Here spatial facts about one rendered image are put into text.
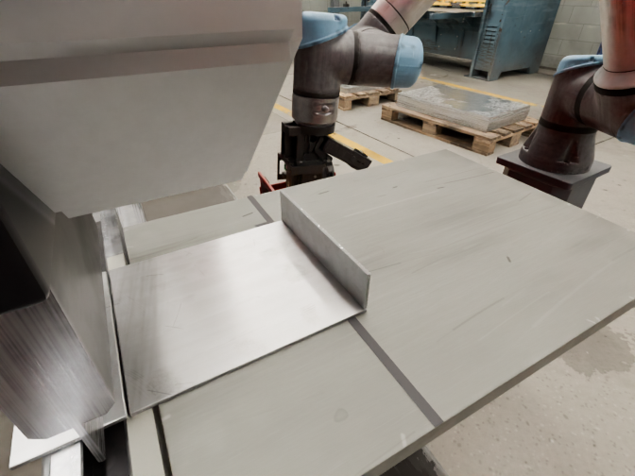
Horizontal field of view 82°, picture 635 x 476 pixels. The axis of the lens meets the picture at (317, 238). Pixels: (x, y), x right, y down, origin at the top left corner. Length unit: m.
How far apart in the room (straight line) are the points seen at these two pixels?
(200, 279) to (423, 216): 0.14
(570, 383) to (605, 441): 0.19
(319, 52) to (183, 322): 0.47
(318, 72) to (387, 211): 0.37
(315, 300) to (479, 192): 0.16
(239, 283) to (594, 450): 1.37
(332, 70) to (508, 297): 0.46
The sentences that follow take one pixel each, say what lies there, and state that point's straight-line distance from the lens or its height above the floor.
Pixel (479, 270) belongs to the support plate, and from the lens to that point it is 0.20.
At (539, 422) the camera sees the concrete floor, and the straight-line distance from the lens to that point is 1.44.
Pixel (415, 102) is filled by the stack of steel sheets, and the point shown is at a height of 0.22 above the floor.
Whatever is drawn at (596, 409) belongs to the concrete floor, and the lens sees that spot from 1.57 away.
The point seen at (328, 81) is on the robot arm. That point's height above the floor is 1.00.
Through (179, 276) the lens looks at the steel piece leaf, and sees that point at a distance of 0.19.
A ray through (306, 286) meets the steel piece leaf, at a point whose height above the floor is 1.00.
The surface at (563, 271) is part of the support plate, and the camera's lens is 0.22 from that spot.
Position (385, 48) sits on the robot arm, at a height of 1.04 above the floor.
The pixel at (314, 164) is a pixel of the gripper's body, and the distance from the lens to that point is 0.62.
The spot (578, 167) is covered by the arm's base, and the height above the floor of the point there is 0.79.
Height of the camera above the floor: 1.12
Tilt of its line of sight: 35 degrees down
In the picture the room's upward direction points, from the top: straight up
